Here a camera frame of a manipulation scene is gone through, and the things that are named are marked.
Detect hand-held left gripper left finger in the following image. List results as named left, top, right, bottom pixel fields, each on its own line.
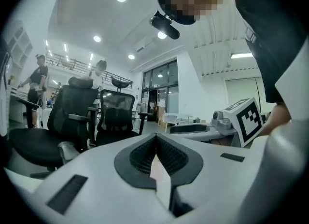
left=25, top=133, right=176, bottom=224

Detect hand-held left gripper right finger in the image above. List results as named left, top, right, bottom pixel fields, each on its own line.
left=155, top=133, right=252, bottom=224

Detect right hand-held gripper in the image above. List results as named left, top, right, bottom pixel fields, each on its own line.
left=169, top=97, right=264, bottom=148

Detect person's right forearm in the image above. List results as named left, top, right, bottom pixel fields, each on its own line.
left=259, top=101, right=292, bottom=137

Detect white table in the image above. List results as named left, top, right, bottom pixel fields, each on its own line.
left=163, top=112, right=194, bottom=132

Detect glass entrance doors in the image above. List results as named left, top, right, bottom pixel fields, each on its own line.
left=141, top=60, right=180, bottom=122

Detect black mesh office chair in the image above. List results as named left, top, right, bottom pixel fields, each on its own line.
left=88, top=75, right=153, bottom=147

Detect long ceiling light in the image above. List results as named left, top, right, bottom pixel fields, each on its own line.
left=230, top=52, right=254, bottom=60

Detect black desk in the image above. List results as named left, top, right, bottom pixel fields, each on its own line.
left=15, top=96, right=40, bottom=129

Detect black printed t-shirt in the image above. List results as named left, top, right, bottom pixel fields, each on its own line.
left=235, top=0, right=309, bottom=103

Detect black mezzanine railing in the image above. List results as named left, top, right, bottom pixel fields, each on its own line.
left=45, top=52, right=134, bottom=90

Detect white arched shelf cabinet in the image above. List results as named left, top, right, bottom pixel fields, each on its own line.
left=6, top=20, right=34, bottom=79

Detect black head camera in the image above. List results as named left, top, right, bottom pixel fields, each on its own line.
left=150, top=10, right=181, bottom=41

